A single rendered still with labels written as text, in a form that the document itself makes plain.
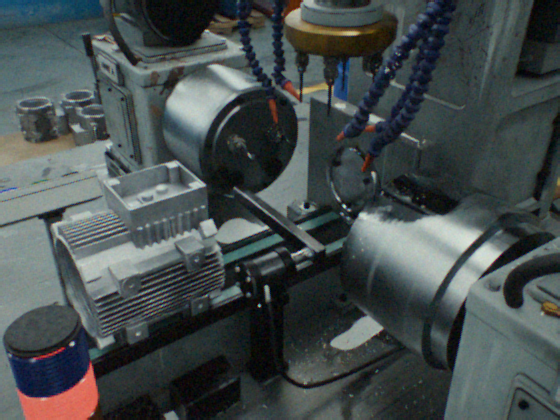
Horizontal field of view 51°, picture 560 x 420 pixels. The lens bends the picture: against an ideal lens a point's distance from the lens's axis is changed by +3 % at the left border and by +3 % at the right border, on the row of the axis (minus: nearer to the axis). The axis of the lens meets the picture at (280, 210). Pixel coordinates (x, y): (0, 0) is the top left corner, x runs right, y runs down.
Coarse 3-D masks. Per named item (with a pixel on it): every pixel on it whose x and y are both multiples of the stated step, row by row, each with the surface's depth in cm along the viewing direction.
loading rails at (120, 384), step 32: (320, 224) 117; (224, 256) 108; (256, 256) 110; (224, 288) 109; (288, 288) 104; (320, 288) 109; (192, 320) 93; (224, 320) 97; (288, 320) 108; (96, 352) 88; (128, 352) 88; (160, 352) 92; (192, 352) 96; (224, 352) 101; (96, 384) 87; (128, 384) 91; (160, 384) 95
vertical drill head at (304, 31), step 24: (312, 0) 93; (336, 0) 87; (360, 0) 88; (288, 24) 91; (312, 24) 89; (336, 24) 87; (360, 24) 88; (384, 24) 89; (312, 48) 88; (336, 48) 87; (360, 48) 87; (384, 48) 90; (336, 72) 91
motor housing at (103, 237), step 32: (64, 224) 84; (96, 224) 83; (64, 256) 91; (96, 256) 81; (128, 256) 82; (160, 256) 84; (96, 288) 79; (160, 288) 84; (192, 288) 87; (96, 320) 81; (128, 320) 82; (160, 320) 92
